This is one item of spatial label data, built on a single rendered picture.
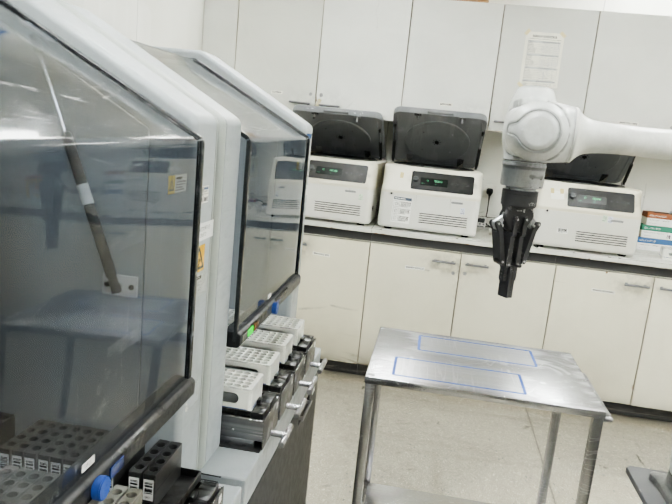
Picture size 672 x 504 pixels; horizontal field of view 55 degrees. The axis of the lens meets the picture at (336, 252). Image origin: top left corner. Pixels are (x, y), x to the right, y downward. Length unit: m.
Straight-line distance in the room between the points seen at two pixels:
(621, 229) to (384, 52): 1.65
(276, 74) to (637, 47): 2.04
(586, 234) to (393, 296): 1.10
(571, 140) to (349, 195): 2.53
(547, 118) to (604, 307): 2.71
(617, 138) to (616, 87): 2.75
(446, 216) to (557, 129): 2.50
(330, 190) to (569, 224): 1.32
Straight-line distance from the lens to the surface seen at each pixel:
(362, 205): 3.67
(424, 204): 3.66
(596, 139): 1.28
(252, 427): 1.47
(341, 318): 3.82
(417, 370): 1.79
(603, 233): 3.77
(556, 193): 3.75
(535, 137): 1.21
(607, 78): 4.03
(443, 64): 3.94
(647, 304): 3.90
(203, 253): 1.17
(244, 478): 1.39
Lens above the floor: 1.44
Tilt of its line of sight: 11 degrees down
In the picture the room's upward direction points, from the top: 6 degrees clockwise
